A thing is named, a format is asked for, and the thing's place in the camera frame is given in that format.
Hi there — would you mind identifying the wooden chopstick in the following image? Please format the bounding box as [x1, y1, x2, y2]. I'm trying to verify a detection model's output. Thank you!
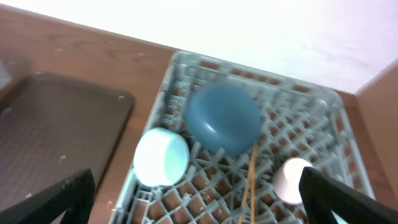
[249, 142, 258, 224]
[238, 142, 259, 224]

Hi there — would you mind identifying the grey dishwasher rack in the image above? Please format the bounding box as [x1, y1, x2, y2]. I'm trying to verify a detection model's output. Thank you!
[110, 51, 374, 223]

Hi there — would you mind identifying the pink plastic cup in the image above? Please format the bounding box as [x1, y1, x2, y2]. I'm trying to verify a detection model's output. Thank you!
[272, 157, 312, 205]

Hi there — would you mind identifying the brown serving tray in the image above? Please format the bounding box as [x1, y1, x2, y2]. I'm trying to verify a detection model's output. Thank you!
[1, 73, 134, 210]

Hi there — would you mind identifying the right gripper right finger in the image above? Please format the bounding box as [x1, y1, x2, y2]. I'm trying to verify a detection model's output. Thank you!
[299, 167, 397, 224]

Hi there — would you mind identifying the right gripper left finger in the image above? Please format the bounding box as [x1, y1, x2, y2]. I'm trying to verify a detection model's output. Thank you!
[1, 169, 96, 223]

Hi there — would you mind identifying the light blue rice bowl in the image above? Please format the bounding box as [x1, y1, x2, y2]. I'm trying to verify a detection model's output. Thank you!
[133, 128, 190, 187]

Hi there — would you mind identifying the dark blue plate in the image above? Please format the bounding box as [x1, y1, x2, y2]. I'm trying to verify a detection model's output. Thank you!
[184, 82, 262, 156]

